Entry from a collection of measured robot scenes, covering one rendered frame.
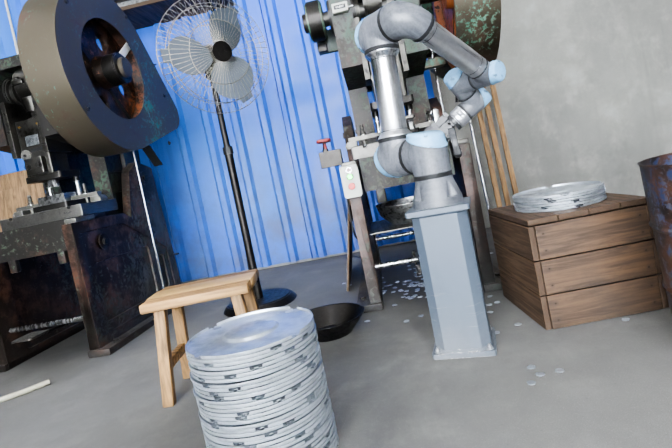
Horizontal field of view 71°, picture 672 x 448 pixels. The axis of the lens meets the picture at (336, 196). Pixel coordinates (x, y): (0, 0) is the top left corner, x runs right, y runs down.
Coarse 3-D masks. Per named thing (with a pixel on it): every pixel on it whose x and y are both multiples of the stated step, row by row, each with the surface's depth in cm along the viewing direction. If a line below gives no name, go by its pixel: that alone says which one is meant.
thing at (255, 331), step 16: (224, 320) 119; (240, 320) 118; (256, 320) 113; (272, 320) 110; (288, 320) 110; (304, 320) 107; (208, 336) 110; (224, 336) 106; (240, 336) 103; (256, 336) 102; (272, 336) 100; (288, 336) 97; (192, 352) 101; (208, 352) 99; (224, 352) 96; (240, 352) 93
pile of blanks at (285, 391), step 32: (288, 352) 96; (320, 352) 108; (224, 384) 95; (256, 384) 93; (288, 384) 98; (320, 384) 103; (224, 416) 95; (256, 416) 94; (288, 416) 95; (320, 416) 101
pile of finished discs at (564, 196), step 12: (528, 192) 174; (540, 192) 163; (552, 192) 158; (564, 192) 156; (576, 192) 149; (588, 192) 149; (600, 192) 151; (516, 204) 169; (528, 204) 157; (540, 204) 158; (552, 204) 151; (564, 204) 150; (576, 204) 149; (588, 204) 149
